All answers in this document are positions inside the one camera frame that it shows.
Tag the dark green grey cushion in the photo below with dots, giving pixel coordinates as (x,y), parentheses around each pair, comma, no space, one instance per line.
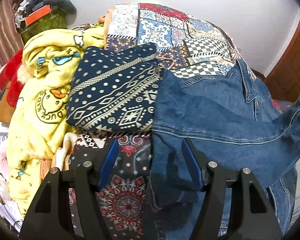
(61,5)

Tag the yellow cartoon fleece blanket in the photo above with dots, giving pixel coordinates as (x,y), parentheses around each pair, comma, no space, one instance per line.
(38,124)

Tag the colourful patchwork bedspread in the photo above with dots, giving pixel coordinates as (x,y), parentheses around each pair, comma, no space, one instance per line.
(186,46)

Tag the red plush toy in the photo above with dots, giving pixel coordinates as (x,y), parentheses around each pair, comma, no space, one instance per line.
(10,72)

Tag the green patterned storage box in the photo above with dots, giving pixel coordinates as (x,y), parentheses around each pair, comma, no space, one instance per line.
(53,20)

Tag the navy patterned folded cloth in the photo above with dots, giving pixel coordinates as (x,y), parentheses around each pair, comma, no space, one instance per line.
(115,91)

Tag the brown wooden room door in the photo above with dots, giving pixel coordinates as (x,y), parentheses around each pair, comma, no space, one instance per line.
(283,81)

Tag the pink plush toy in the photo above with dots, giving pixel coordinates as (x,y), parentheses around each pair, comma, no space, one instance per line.
(4,171)

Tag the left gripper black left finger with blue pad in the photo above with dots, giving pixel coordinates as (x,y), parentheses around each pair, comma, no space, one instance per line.
(49,217)

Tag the orange box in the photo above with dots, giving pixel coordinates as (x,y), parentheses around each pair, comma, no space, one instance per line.
(33,17)

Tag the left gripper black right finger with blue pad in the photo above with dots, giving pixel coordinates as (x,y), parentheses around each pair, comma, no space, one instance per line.
(251,214)

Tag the striped red brown curtain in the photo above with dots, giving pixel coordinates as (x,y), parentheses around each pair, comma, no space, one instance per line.
(10,41)

